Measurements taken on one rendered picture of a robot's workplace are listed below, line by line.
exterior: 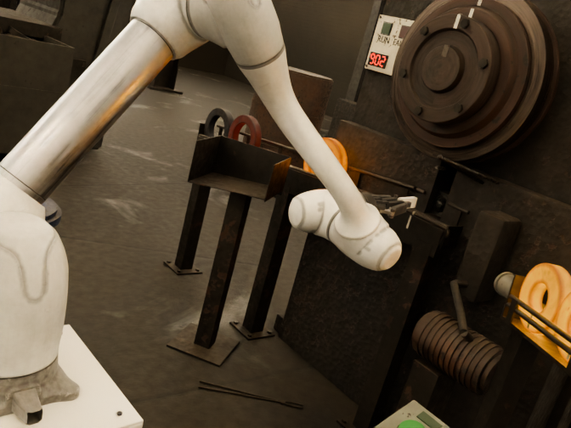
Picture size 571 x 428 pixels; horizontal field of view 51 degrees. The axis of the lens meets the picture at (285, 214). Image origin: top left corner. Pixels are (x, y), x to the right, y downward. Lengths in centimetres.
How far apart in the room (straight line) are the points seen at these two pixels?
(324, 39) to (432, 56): 946
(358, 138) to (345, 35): 874
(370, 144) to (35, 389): 135
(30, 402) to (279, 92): 69
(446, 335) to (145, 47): 96
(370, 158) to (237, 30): 100
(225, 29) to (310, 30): 1032
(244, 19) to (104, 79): 27
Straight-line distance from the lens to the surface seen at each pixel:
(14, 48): 349
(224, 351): 216
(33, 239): 93
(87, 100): 113
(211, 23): 112
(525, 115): 160
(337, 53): 1078
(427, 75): 166
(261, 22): 110
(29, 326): 95
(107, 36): 421
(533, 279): 143
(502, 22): 165
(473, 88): 158
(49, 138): 112
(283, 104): 121
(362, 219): 129
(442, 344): 153
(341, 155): 198
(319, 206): 139
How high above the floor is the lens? 109
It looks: 16 degrees down
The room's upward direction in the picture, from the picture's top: 15 degrees clockwise
